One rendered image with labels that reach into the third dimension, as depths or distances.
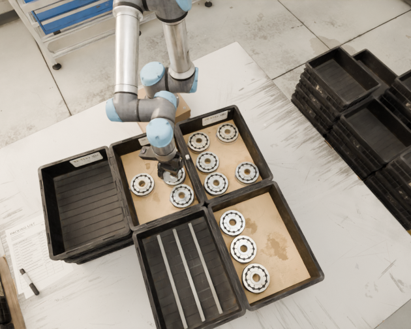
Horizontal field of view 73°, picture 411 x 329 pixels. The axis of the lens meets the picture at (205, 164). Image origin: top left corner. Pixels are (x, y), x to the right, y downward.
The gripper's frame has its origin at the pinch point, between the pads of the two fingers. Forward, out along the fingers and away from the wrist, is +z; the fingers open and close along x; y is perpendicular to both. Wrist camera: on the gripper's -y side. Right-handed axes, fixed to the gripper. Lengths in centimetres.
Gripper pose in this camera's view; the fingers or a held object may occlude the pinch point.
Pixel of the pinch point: (167, 172)
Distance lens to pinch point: 113.7
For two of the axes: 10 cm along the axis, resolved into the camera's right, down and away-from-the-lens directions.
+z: 0.1, 4.1, 9.1
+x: 3.8, -8.5, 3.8
